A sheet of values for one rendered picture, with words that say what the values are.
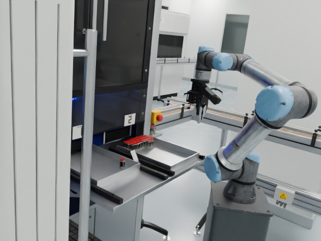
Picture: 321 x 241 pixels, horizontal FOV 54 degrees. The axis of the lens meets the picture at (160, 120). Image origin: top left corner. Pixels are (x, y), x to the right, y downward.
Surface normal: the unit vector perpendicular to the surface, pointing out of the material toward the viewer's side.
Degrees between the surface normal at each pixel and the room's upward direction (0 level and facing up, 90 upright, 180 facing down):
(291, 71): 90
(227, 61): 90
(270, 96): 84
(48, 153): 90
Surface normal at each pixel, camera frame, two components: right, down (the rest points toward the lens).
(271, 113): -0.83, -0.04
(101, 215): 0.80, 0.24
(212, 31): -0.58, 0.16
